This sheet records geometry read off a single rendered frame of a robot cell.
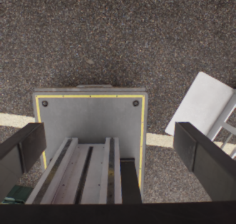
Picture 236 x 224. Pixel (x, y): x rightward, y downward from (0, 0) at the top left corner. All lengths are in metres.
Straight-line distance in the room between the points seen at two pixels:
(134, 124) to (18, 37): 1.04
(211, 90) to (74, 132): 1.10
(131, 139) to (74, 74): 0.66
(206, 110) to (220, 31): 0.61
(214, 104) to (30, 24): 1.53
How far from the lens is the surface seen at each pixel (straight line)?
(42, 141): 0.17
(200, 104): 1.53
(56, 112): 1.11
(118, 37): 1.34
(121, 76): 1.33
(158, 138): 1.52
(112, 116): 1.06
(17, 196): 1.84
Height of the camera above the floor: 1.33
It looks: 75 degrees down
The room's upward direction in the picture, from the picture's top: 176 degrees clockwise
